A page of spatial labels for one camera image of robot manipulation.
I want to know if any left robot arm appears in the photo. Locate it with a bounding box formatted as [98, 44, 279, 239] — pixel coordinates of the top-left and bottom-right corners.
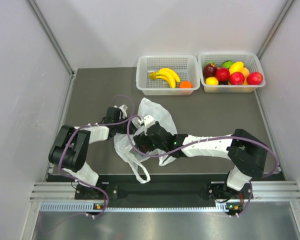
[48, 104, 129, 199]

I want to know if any yellow banana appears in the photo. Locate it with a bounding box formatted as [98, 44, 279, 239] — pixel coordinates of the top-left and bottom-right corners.
[149, 68, 181, 89]

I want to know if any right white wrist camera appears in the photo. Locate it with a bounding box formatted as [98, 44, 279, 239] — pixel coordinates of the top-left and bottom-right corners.
[137, 114, 156, 134]

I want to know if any orange tangerine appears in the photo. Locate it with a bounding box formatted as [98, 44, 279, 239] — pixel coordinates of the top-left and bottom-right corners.
[179, 81, 193, 89]

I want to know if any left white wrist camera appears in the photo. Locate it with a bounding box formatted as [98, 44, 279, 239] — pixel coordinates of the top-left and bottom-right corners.
[113, 104, 128, 119]

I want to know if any dark red apple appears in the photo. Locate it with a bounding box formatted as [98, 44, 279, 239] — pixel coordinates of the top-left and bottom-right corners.
[202, 63, 218, 78]

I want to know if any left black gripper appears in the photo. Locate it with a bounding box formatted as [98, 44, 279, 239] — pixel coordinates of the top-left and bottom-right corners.
[114, 114, 141, 138]

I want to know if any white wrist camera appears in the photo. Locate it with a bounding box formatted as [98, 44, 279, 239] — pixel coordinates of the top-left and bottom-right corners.
[113, 104, 128, 119]
[137, 114, 156, 134]

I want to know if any white basket holding fruit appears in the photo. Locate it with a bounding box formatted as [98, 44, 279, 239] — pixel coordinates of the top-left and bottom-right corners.
[198, 51, 266, 93]

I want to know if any yellow mango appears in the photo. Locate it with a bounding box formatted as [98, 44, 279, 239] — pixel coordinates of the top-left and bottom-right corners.
[228, 61, 244, 75]

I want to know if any green lime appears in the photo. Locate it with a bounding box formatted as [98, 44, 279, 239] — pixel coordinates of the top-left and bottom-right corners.
[221, 60, 234, 69]

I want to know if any red apple middle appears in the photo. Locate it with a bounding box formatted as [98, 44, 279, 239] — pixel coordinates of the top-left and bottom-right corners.
[215, 67, 230, 82]

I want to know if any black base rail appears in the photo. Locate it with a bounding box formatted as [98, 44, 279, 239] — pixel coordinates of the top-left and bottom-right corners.
[74, 174, 253, 208]

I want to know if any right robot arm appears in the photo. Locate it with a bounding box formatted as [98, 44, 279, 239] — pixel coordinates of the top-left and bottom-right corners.
[133, 122, 268, 200]

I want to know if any red apple right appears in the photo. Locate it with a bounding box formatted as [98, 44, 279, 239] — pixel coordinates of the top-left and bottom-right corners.
[246, 72, 264, 85]

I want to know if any empty white plastic basket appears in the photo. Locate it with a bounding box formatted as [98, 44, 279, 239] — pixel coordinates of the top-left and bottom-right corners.
[136, 55, 200, 96]

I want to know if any white plastic bag with fruit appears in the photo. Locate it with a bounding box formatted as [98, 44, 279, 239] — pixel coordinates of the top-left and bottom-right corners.
[114, 97, 177, 184]

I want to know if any orange fruit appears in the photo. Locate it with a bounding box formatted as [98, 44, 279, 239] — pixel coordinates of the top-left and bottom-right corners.
[240, 67, 250, 79]

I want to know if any grey slotted cable duct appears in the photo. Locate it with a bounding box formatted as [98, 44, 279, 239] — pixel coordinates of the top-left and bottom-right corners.
[40, 202, 239, 213]

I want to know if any red apple front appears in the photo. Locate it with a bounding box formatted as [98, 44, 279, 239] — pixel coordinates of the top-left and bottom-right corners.
[229, 72, 245, 85]

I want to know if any yellow lemon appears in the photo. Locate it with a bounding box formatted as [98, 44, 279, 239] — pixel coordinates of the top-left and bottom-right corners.
[205, 76, 219, 86]

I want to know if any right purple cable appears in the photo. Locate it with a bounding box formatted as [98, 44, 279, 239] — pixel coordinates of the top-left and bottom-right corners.
[126, 114, 280, 217]

